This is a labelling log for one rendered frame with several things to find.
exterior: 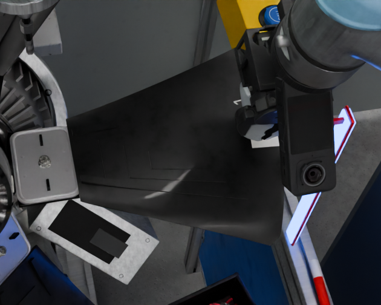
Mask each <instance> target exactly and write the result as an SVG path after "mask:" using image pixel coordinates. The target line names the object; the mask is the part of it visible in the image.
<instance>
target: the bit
mask: <svg viewBox="0 0 381 305"><path fill-rule="evenodd" d="M20 27H21V32H22V33H23V34H24V40H25V48H26V53H27V54H28V55H33V53H34V45H33V36H32V32H33V30H34V27H33V20H32V19H31V18H28V19H21V20H20Z"/></svg>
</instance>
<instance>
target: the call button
mask: <svg viewBox="0 0 381 305"><path fill-rule="evenodd" d="M280 21H281V20H280V17H279V13H278V8H277V5H274V6H271V7H269V8H266V11H265V14H264V22H265V23H266V25H272V24H278V23H279V22H280Z"/></svg>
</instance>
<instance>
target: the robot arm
mask: <svg viewBox="0 0 381 305"><path fill-rule="evenodd" d="M277 8H278V13H279V17H280V20H281V21H280V22H279V23H278V24H272V25H265V26H263V27H260V28H250V29H246V30H245V32H244V34H243V36H242V37H241V39H240V41H239V42H238V45H237V46H236V48H235V49H234V52H235V57H236V62H237V66H238V71H239V74H240V77H241V83H240V87H239V90H240V95H241V103H242V107H241V108H239V109H238V110H237V111H236V113H235V122H236V127H237V130H238V132H239V133H240V134H241V136H244V137H246V138H248V139H251V140H255V141H261V140H262V139H263V140H268V139H271V138H274V137H276V136H279V149H280V159H281V175H282V184H283V185H284V186H285V187H286V188H287V189H288V190H289V191H290V192H291V193H292V194H293V195H294V196H296V197H299V196H303V195H309V194H315V193H320V192H326V191H331V190H332V189H334V188H335V186H336V159H335V146H334V120H333V101H334V99H333V95H332V89H334V88H336V87H337V86H338V85H340V84H342V83H344V82H346V81H347V80H348V79H349V78H350V77H351V76H352V75H353V74H354V73H355V72H356V71H357V70H359V69H360V68H361V67H362V66H363V65H364V64H365V63H366V62H367V63H369V64H370V65H372V66H374V67H376V68H378V69H379V70H381V0H280V2H279V3H278V5H277ZM269 30H273V31H269ZM260 31H265V32H260ZM253 35H254V36H253ZM252 37H253V38H252ZM243 43H245V46H246V50H245V51H244V54H245V58H244V60H243V59H242V56H241V50H240V48H241V47H242V45H243ZM248 87H249V88H248Z"/></svg>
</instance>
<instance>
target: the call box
mask: <svg viewBox="0 0 381 305"><path fill-rule="evenodd" d="M279 2H280V0H217V6H218V9H219V11H220V15H221V18H222V20H223V24H224V27H225V29H226V33H227V36H228V38H229V42H230V45H231V47H232V49H233V48H235V47H236V46H237V45H238V42H239V41H240V39H241V37H242V36H243V34H244V32H245V30H246V29H250V28H260V27H263V26H265V25H266V23H265V22H264V14H265V11H266V8H269V7H271V6H274V5H278V3H279ZM241 48H242V49H243V50H246V46H245V43H243V45H242V47H241Z"/></svg>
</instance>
